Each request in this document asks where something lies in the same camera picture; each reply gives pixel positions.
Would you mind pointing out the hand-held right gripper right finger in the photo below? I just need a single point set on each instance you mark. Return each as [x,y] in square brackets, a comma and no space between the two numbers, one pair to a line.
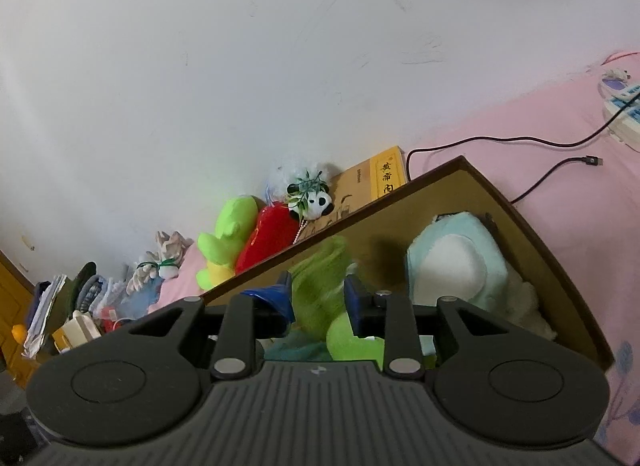
[355,307]

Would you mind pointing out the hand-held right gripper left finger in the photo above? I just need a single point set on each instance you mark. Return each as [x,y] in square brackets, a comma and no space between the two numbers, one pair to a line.
[272,300]

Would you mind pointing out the lime green towel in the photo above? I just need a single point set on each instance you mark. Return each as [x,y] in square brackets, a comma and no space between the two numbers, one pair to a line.
[320,286]

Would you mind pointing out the brown cardboard box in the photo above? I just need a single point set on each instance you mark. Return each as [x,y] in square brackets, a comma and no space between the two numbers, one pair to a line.
[390,241]

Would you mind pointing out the mint green plush toy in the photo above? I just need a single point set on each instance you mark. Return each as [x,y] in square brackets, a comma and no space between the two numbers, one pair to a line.
[450,271]

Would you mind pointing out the white fluffy towel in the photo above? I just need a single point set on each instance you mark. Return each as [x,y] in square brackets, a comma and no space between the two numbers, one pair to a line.
[530,306]

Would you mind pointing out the round green plush toy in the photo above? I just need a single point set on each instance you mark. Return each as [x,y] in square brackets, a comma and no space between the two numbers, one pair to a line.
[350,343]

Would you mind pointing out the red plush toy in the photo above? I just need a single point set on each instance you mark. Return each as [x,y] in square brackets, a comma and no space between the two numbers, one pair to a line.
[265,238]

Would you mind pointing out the bright green plush figure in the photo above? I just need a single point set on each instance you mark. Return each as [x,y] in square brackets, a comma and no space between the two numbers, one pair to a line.
[227,236]

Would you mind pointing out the small panda plush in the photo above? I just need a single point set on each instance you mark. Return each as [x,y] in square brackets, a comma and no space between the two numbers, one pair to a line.
[315,201]

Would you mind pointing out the white doll with green ribbon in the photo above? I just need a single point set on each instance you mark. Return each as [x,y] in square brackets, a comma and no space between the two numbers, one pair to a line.
[160,261]

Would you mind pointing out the yellow book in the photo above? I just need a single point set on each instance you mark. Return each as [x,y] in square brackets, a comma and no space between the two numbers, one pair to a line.
[365,180]

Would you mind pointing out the dark green cap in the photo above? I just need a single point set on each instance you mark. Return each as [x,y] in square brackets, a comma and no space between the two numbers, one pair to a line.
[82,286]

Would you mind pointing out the stack of papers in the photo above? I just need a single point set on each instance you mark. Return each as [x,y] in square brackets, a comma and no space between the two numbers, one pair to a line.
[42,316]

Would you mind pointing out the white power strip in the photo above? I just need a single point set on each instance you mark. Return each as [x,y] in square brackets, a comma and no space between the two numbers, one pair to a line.
[625,113]

